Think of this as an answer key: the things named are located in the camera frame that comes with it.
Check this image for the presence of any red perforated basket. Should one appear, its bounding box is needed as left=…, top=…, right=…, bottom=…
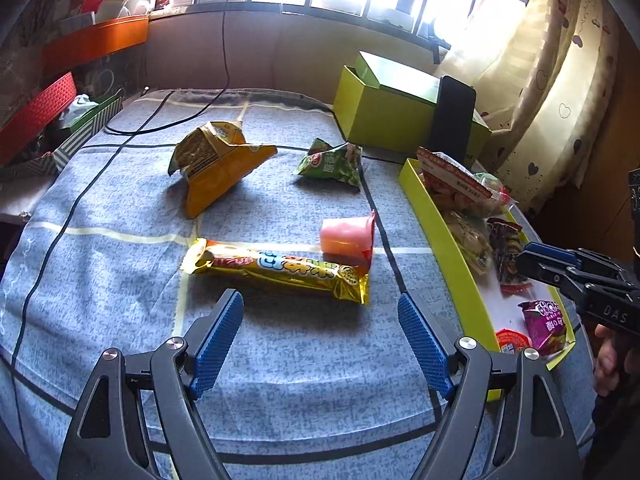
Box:
left=0, top=72, right=78, bottom=166

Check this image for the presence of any clear snack bag green print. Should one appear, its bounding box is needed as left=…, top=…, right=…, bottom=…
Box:
left=472, top=171, right=518, bottom=211

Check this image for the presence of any purple snack packet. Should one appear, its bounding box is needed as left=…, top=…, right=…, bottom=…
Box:
left=518, top=299, right=576, bottom=357

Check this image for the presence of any deep yellow-green cardboard box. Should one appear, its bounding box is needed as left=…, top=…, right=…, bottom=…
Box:
left=332, top=51, right=493, bottom=166

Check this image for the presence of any red white snack bag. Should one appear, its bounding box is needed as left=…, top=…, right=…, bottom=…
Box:
left=416, top=146, right=501, bottom=217

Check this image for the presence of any black smartphone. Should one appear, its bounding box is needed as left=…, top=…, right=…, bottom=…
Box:
left=430, top=75, right=477, bottom=166

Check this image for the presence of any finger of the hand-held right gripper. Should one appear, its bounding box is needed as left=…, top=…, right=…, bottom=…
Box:
left=516, top=254, right=598, bottom=307
left=524, top=241, right=628, bottom=282

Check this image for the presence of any person's right hand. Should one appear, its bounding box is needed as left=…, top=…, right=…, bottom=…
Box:
left=594, top=322, right=631, bottom=398

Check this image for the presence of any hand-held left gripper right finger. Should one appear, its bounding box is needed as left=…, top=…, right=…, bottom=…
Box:
left=396, top=292, right=586, bottom=480

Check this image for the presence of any dark brown snack packet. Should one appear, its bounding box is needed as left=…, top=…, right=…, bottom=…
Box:
left=486, top=216, right=536, bottom=293

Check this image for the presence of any orange-yellow snack bag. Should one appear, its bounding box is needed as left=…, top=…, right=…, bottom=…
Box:
left=167, top=121, right=278, bottom=219

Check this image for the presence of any pale yellow snack packet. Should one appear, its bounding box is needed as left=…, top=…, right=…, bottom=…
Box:
left=442, top=210, right=495, bottom=276

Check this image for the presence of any pink jelly cup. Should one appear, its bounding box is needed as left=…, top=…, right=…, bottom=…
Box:
left=320, top=210, right=377, bottom=267

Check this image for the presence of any white plastic bag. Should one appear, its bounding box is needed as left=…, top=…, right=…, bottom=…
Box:
left=60, top=94, right=100, bottom=128

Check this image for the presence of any orange shelf box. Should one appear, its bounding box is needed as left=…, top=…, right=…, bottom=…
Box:
left=42, top=14, right=150, bottom=75

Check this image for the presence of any white container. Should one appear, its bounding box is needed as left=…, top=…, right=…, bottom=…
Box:
left=97, top=0, right=132, bottom=23

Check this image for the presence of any blue-grey checked tablecloth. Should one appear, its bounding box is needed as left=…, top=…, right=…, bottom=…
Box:
left=0, top=87, right=596, bottom=480

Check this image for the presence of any brown wooden cabinet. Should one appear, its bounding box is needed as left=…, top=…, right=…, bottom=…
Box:
left=540, top=60, right=640, bottom=241

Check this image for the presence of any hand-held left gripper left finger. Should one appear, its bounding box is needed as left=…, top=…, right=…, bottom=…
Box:
left=57, top=288, right=246, bottom=480

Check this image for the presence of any green snack packet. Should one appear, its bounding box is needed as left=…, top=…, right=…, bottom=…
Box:
left=292, top=137, right=363, bottom=193

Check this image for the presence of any long yellow snack bar packet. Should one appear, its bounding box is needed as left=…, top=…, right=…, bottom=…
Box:
left=180, top=237, right=371, bottom=306

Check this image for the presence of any green striped box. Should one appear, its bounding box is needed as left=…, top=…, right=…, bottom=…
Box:
left=0, top=95, right=123, bottom=181

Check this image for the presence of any orange jelly cup red lid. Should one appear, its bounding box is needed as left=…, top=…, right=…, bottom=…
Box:
left=495, top=327, right=532, bottom=356

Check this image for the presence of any black cable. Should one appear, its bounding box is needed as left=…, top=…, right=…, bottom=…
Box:
left=102, top=0, right=232, bottom=136

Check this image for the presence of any shallow yellow-green box tray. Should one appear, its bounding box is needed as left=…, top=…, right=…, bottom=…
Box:
left=398, top=157, right=578, bottom=402

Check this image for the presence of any heart print curtain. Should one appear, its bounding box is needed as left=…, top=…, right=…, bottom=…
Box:
left=440, top=0, right=626, bottom=216

